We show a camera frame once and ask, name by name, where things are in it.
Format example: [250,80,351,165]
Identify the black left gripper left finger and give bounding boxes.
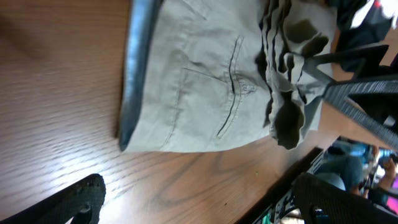
[1,174,106,224]

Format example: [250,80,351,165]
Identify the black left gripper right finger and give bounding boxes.
[303,44,397,149]

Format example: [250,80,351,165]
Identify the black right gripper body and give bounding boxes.
[294,173,397,224]

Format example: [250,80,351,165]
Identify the khaki green shorts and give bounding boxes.
[119,0,337,152]

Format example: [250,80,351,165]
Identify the black garment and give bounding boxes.
[326,0,393,73]

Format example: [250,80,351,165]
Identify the seated person in background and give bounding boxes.
[313,141,398,215]

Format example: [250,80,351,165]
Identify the white garment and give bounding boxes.
[350,0,397,29]

